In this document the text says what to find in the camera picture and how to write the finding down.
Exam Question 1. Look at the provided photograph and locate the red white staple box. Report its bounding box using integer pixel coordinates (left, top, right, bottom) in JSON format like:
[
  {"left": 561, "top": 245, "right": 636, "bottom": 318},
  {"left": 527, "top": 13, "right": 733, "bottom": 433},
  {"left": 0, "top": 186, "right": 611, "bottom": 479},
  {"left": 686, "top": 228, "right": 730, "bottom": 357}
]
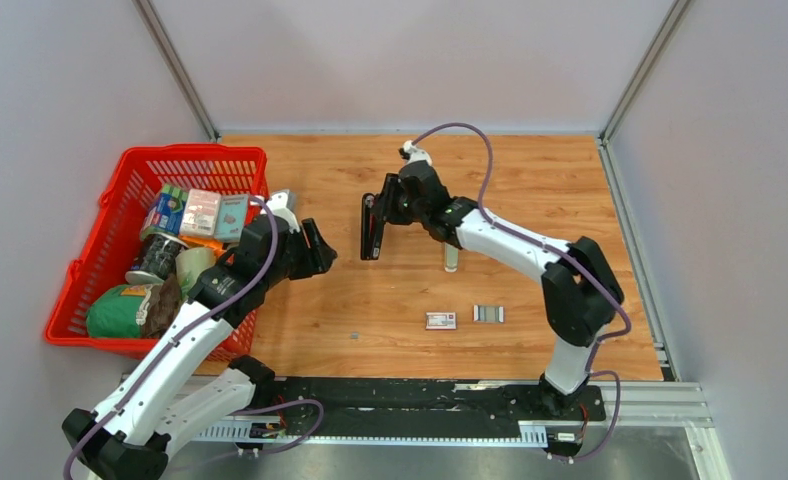
[{"left": 426, "top": 312, "right": 457, "bottom": 330}]

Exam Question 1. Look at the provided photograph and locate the pink sponge pack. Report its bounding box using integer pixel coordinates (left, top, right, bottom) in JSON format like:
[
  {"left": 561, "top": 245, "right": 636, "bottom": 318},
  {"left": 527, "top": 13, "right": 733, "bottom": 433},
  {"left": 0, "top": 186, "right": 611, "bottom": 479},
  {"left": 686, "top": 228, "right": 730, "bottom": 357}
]
[{"left": 179, "top": 189, "right": 221, "bottom": 238}]

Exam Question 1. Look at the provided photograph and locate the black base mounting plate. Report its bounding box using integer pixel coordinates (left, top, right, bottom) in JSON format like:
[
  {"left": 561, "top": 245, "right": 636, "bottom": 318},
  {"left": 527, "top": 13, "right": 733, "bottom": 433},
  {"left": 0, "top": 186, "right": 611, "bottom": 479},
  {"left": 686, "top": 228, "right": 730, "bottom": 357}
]
[{"left": 250, "top": 377, "right": 606, "bottom": 439}]

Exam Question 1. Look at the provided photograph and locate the black stapler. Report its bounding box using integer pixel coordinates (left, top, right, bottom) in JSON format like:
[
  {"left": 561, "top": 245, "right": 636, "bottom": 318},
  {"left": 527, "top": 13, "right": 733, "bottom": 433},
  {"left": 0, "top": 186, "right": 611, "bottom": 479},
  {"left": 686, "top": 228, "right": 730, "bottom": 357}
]
[{"left": 360, "top": 193, "right": 386, "bottom": 261}]

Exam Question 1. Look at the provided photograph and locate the blue green scrubber pack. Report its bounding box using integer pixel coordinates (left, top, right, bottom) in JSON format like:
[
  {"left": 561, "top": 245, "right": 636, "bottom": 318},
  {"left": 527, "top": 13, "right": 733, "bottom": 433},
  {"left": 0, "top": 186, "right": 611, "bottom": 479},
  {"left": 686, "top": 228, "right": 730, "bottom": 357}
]
[{"left": 139, "top": 183, "right": 188, "bottom": 240}]

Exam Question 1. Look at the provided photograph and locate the dark glass jar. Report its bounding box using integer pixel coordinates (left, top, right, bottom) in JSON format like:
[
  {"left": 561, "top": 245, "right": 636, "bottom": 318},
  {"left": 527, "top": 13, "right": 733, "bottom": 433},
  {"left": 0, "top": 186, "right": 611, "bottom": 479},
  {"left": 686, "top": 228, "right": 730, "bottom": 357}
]
[{"left": 124, "top": 233, "right": 188, "bottom": 285}]

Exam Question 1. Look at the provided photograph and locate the aluminium slotted cable rail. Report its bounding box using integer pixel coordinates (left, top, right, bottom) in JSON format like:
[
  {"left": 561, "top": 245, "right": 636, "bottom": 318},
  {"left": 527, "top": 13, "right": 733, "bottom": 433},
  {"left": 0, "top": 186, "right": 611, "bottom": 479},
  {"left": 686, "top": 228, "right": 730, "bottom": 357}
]
[{"left": 168, "top": 419, "right": 549, "bottom": 448}]

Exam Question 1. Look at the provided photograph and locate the red plastic shopping basket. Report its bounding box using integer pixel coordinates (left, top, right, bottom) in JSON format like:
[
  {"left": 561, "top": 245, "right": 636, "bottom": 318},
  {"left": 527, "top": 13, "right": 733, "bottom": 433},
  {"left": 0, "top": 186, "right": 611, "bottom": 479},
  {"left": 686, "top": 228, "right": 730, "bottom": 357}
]
[{"left": 43, "top": 143, "right": 269, "bottom": 359}]

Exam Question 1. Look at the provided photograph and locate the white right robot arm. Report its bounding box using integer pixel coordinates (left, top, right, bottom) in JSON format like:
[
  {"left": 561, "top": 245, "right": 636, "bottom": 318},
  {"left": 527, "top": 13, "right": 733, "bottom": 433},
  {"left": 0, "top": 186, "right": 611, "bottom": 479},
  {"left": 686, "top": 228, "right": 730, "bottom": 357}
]
[{"left": 360, "top": 161, "right": 624, "bottom": 419}]

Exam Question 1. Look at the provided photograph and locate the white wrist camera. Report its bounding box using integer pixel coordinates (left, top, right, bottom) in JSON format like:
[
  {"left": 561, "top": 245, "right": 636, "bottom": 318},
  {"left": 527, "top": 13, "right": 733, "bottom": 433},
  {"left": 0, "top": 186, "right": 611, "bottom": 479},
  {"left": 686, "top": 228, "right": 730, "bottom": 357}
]
[
  {"left": 398, "top": 140, "right": 433, "bottom": 166},
  {"left": 266, "top": 189, "right": 301, "bottom": 232}
]

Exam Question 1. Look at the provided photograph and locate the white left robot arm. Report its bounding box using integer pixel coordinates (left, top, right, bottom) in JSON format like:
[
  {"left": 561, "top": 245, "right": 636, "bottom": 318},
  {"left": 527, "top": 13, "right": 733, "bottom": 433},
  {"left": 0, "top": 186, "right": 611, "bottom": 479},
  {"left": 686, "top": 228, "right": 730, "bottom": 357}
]
[{"left": 62, "top": 209, "right": 337, "bottom": 479}]

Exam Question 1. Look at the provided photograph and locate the green snack bag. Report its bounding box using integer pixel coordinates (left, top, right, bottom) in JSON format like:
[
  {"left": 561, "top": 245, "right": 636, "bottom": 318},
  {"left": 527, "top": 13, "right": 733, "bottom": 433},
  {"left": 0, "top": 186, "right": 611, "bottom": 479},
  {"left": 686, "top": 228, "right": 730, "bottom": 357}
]
[{"left": 86, "top": 283, "right": 161, "bottom": 339}]

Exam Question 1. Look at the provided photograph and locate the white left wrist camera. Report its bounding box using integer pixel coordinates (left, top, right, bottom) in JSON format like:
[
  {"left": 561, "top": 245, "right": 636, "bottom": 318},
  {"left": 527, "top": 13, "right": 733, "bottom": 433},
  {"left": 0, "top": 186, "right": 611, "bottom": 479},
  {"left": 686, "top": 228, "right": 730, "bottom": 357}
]
[{"left": 266, "top": 189, "right": 301, "bottom": 232}]

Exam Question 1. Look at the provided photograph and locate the teal sponge pack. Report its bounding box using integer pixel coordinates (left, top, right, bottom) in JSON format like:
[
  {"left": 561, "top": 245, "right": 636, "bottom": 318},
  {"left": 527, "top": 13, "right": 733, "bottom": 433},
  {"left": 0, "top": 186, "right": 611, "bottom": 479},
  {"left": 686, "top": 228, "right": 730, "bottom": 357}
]
[{"left": 213, "top": 194, "right": 250, "bottom": 243}]

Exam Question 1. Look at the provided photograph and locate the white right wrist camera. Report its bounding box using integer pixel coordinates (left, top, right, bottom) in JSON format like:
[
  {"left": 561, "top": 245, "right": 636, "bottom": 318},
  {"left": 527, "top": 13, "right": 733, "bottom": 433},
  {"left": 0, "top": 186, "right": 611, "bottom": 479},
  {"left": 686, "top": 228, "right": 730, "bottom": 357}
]
[{"left": 398, "top": 140, "right": 433, "bottom": 166}]

